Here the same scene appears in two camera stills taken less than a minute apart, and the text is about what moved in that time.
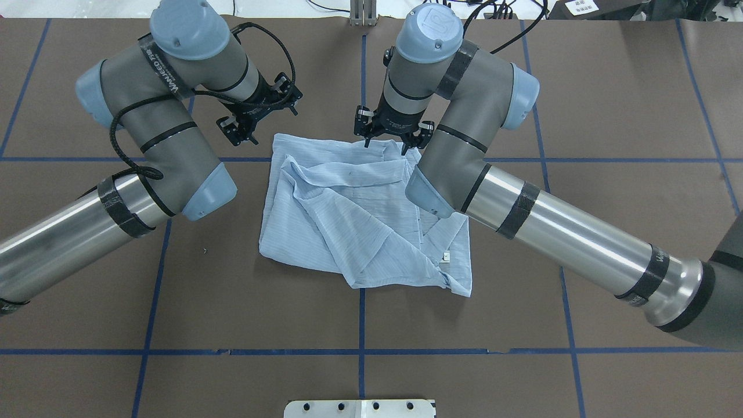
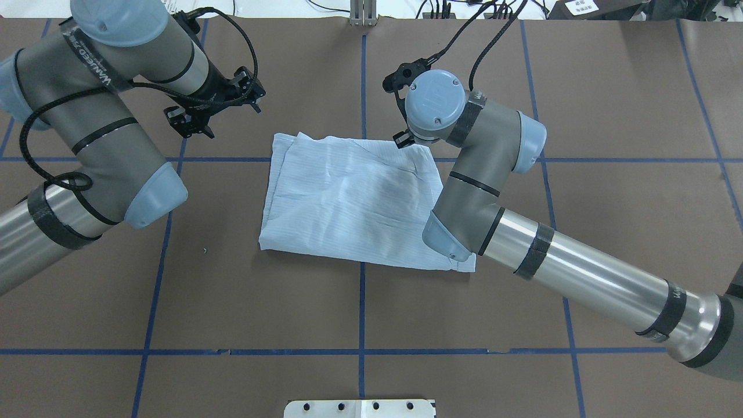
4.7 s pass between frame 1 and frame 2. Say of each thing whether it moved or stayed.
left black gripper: moved
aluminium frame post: stayed
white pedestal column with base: stayed
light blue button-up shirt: moved
